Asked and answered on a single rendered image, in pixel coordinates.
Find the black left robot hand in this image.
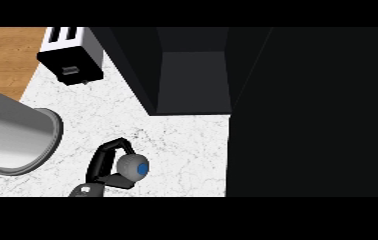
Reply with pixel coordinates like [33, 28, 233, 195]
[84, 137, 137, 190]

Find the grey bottle with blue cap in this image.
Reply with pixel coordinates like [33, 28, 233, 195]
[115, 153, 150, 182]

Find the dark grey open cabinet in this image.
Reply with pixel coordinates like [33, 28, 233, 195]
[89, 26, 273, 117]

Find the grey metal pot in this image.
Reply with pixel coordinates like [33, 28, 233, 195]
[0, 93, 64, 177]

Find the white and black toaster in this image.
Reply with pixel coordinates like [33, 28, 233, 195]
[35, 26, 106, 87]

